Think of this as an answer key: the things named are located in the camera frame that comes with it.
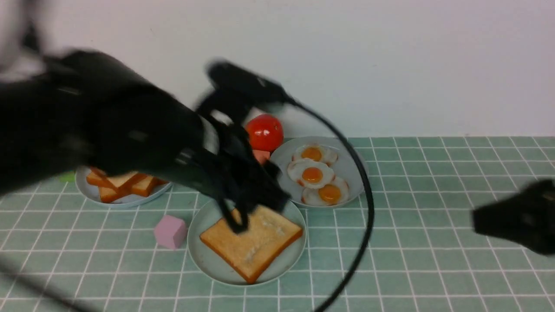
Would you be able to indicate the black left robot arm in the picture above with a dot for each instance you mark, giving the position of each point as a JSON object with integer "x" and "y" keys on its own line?
{"x": 89, "y": 109}

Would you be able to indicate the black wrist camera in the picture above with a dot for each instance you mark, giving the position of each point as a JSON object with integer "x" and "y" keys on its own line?
{"x": 237, "y": 90}

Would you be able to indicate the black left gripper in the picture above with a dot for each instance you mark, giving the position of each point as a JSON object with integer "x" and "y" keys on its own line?
{"x": 218, "y": 161}

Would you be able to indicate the red tomato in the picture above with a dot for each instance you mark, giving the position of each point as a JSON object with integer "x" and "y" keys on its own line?
{"x": 265, "y": 133}

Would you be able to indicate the light blue bread plate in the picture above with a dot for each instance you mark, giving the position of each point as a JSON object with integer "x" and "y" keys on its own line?
{"x": 91, "y": 191}

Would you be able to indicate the salmon pink cube block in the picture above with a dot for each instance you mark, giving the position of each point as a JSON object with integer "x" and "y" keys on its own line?
{"x": 261, "y": 156}

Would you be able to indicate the toast slice sandwich top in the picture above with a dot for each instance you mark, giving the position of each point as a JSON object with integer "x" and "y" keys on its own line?
{"x": 117, "y": 183}

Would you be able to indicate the green checkered tablecloth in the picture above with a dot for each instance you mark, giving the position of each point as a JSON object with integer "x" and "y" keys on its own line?
{"x": 423, "y": 256}

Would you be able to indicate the toast slice on stack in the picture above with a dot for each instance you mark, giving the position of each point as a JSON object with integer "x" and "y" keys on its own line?
{"x": 145, "y": 186}

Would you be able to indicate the green cube block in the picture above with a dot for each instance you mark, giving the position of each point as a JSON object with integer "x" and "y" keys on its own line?
{"x": 67, "y": 177}

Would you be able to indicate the green centre plate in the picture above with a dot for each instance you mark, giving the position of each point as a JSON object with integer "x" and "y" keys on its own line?
{"x": 217, "y": 260}

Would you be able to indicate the lower toast slice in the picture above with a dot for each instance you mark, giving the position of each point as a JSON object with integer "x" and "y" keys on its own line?
{"x": 108, "y": 195}

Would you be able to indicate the fried egg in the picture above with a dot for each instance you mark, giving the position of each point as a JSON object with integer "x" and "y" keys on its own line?
{"x": 333, "y": 193}
{"x": 309, "y": 173}
{"x": 317, "y": 153}

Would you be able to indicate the toast slice sandwich base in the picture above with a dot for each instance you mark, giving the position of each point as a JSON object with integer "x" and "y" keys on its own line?
{"x": 251, "y": 242}

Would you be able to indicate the grey egg plate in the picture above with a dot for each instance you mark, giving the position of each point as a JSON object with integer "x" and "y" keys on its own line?
{"x": 344, "y": 167}

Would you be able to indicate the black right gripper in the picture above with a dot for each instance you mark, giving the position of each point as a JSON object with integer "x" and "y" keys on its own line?
{"x": 526, "y": 218}

